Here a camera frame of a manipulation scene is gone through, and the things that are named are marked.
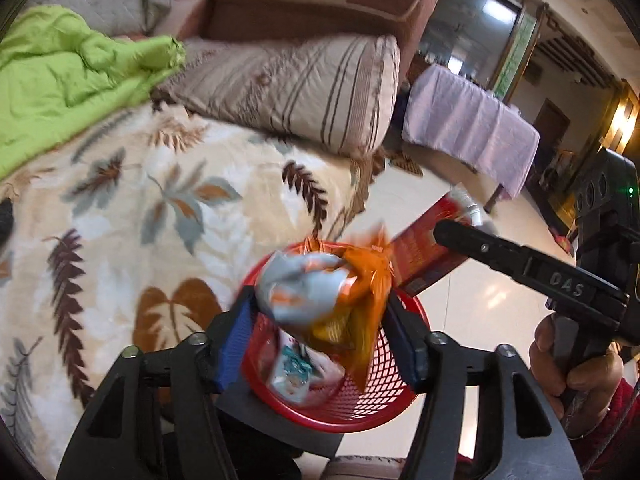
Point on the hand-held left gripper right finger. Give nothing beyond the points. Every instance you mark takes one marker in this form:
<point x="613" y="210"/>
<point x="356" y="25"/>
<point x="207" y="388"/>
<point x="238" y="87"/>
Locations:
<point x="405" y="350"/>

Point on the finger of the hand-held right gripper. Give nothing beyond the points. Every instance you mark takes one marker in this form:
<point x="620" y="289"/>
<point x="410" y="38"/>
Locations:
<point x="490" y="252"/>

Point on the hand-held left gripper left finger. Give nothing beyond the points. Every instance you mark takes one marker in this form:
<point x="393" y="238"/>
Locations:
<point x="235" y="340"/>

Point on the teal packet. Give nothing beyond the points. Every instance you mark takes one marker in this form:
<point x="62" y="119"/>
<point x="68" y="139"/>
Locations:
<point x="295" y="372"/>

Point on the red white cigarette carton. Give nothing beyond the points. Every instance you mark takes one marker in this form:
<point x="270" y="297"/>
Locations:
<point x="420" y="255"/>

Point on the red plastic basket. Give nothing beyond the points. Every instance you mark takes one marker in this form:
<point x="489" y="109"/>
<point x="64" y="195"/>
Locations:
<point x="350" y="410"/>

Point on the orange snack bag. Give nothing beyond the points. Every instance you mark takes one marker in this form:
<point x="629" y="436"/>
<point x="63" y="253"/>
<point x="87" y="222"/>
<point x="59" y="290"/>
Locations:
<point x="325" y="290"/>

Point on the person's right forearm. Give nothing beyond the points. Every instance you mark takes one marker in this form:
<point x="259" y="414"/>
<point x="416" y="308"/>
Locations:
<point x="615" y="435"/>

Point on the person's right hand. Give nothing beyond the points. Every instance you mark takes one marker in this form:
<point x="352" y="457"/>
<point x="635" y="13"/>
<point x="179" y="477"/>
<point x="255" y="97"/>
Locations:
<point x="590" y="385"/>

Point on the wooden cabinet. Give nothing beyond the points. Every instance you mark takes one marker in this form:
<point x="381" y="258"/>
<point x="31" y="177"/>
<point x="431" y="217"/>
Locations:
<point x="565" y="180"/>

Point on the brown patterned floor mat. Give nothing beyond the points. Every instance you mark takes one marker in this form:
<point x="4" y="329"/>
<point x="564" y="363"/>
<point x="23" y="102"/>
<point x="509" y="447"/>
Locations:
<point x="406" y="164"/>

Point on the table with lilac cloth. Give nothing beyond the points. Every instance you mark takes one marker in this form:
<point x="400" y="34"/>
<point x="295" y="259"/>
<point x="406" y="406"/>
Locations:
<point x="465" y="125"/>

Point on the leaf print blanket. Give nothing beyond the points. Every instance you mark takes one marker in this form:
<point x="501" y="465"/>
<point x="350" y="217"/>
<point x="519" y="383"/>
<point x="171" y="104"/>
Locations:
<point x="125" y="220"/>

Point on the glass partition door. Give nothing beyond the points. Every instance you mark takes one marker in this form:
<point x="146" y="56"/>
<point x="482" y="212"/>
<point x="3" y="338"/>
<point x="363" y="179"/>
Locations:
<point x="470" y="25"/>

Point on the striped beige pillow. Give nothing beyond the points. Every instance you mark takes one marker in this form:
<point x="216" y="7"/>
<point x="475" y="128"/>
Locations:
<point x="290" y="90"/>

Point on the green quilt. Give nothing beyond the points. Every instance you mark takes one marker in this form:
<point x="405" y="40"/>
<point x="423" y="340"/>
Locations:
<point x="55" y="75"/>

